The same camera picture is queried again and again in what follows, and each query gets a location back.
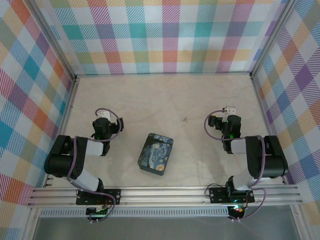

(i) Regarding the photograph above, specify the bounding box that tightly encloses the starry night print box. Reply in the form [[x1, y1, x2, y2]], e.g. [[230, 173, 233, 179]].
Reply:
[[136, 132, 175, 177]]

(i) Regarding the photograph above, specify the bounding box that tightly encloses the small orange circuit board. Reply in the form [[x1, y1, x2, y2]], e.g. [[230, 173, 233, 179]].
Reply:
[[228, 205, 247, 214]]

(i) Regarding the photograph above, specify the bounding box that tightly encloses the black green circuit board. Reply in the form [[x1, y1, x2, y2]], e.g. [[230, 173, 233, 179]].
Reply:
[[86, 206, 108, 216]]

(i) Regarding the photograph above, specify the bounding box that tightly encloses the grey metal sheet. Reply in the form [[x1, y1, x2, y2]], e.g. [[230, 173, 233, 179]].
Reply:
[[32, 216, 300, 240]]

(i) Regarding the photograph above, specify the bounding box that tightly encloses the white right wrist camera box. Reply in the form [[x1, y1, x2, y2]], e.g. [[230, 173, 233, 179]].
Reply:
[[222, 105, 237, 116]]

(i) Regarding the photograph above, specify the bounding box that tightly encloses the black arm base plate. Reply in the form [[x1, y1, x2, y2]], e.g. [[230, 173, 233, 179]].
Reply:
[[208, 186, 255, 205], [75, 188, 122, 206]]

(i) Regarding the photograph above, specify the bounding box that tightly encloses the aluminium mounting rail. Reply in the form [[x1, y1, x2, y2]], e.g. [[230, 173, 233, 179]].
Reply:
[[26, 184, 302, 208]]

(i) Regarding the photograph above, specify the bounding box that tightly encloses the slotted grey cable duct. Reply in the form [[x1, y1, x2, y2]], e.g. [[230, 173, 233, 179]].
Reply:
[[39, 207, 230, 218]]

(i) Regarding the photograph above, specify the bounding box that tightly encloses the aluminium frame bar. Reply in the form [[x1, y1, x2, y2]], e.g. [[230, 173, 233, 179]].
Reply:
[[26, 0, 77, 80], [249, 0, 298, 78]]

